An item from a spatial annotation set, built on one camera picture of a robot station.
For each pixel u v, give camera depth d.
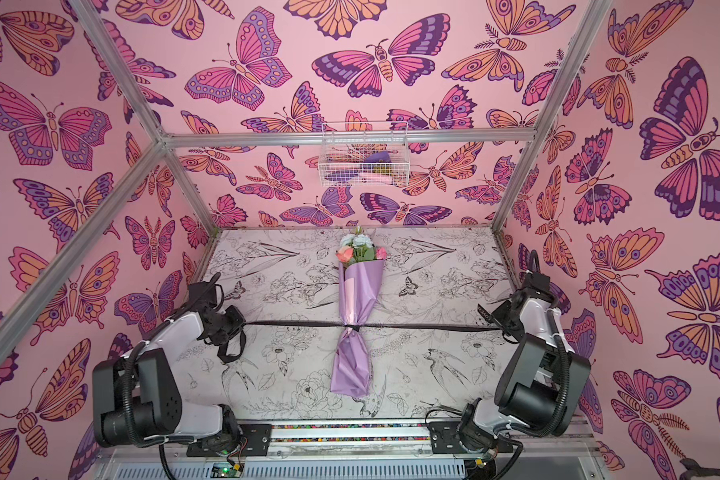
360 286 0.94
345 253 1.07
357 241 1.05
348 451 0.73
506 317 0.78
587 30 0.71
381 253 1.06
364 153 0.95
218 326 0.76
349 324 0.90
